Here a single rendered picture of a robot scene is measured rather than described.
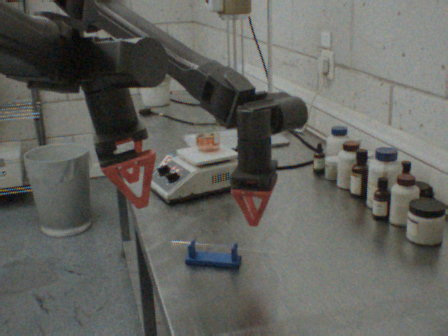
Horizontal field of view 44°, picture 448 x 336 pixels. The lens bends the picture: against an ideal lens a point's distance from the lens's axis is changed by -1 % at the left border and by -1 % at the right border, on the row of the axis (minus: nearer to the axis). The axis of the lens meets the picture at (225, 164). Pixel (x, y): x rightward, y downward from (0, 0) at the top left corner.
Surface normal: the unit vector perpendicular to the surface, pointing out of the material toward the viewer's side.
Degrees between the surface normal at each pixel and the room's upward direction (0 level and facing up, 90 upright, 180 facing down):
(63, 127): 90
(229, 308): 0
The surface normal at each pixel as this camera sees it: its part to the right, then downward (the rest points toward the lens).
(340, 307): -0.04, -0.95
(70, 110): 0.26, 0.29
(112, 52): -0.60, -0.03
